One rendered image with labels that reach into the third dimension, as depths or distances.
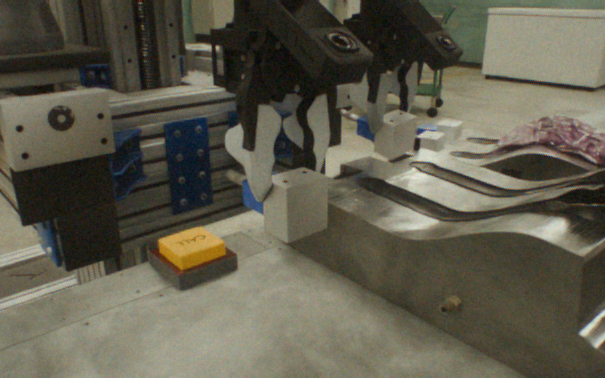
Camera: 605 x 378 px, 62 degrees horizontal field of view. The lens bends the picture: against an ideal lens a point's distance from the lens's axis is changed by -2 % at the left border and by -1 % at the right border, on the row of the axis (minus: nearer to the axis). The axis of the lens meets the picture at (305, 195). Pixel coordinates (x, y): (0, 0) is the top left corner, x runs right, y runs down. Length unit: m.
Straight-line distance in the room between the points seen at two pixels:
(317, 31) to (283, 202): 0.15
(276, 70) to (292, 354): 0.26
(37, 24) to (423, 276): 0.65
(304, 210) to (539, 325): 0.22
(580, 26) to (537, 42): 0.53
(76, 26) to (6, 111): 0.39
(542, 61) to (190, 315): 6.99
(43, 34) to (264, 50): 0.50
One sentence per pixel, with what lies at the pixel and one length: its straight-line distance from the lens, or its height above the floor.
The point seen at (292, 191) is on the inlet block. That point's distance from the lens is 0.45.
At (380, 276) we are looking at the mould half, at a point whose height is 0.83.
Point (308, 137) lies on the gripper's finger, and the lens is 0.49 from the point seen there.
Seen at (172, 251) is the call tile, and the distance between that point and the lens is 0.62.
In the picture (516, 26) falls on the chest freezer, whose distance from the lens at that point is 7.50.
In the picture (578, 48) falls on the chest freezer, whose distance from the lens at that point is 7.23.
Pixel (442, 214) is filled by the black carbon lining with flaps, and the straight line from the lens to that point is 0.62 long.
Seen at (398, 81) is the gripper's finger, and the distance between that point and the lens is 0.76.
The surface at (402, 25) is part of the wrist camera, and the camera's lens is 0.68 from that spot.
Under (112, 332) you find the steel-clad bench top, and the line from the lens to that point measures 0.57.
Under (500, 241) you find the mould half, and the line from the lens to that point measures 0.47.
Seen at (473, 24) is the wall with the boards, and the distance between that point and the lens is 8.73.
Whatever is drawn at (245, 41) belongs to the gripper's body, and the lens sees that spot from 0.45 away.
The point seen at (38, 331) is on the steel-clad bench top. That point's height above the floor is 0.80.
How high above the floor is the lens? 1.12
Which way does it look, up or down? 22 degrees down
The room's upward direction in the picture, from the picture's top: straight up
